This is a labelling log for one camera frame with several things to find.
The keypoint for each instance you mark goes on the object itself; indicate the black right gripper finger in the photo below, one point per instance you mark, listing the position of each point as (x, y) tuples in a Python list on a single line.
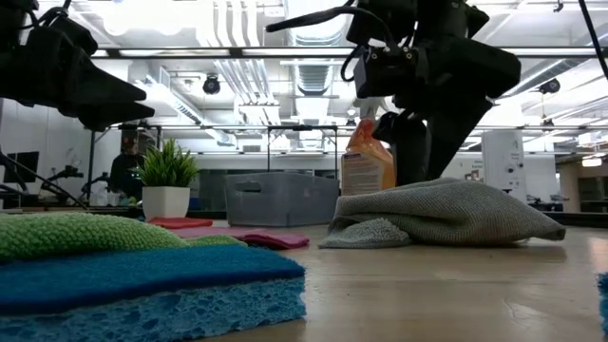
[(449, 138), (411, 152)]

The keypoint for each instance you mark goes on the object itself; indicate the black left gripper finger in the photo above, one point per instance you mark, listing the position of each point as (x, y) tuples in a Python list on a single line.
[(114, 115), (104, 88)]

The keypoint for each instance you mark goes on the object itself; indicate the orange spray bottle white trigger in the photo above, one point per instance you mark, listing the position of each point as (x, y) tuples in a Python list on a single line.
[(366, 166)]

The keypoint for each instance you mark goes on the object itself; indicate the grey microfibre cloth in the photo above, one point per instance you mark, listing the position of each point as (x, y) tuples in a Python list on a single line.
[(451, 214)]

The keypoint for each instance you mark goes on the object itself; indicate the green microfibre cloth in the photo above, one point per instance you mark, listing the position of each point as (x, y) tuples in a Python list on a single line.
[(71, 233)]

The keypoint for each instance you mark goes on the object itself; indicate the clear grey plastic bin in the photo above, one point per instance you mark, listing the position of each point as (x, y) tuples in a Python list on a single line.
[(285, 199)]

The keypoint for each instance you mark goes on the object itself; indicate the purple cloth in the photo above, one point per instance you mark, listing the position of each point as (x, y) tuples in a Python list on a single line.
[(266, 237)]

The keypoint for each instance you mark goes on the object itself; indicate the blue kitchen sponge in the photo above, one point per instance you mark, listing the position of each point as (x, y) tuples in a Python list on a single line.
[(604, 304), (142, 294)]

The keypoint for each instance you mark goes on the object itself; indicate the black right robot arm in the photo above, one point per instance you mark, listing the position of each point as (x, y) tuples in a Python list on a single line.
[(427, 19)]

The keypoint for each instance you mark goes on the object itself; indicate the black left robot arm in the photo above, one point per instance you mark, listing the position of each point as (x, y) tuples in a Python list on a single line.
[(14, 9)]

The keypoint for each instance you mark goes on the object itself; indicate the person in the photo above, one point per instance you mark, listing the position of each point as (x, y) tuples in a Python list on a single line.
[(122, 173)]

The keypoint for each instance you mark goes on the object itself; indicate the white background column unit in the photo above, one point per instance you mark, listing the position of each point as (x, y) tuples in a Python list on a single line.
[(503, 161)]

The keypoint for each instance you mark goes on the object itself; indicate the small potted green plant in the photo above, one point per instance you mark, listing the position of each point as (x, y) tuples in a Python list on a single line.
[(166, 202)]

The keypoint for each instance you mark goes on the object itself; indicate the black background monitor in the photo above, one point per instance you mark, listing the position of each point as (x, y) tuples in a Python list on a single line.
[(21, 166)]

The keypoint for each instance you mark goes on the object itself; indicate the red cloth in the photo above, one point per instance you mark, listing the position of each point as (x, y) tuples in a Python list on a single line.
[(180, 222)]

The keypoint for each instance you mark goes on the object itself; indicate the black overhead crossbar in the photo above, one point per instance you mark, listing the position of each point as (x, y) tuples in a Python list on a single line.
[(235, 52)]

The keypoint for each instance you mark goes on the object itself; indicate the black ceiling-mounted camera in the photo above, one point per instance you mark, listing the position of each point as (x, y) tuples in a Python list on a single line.
[(550, 86), (211, 84)]

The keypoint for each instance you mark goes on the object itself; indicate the black aluminium table frame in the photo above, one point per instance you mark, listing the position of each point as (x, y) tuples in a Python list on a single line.
[(584, 219)]

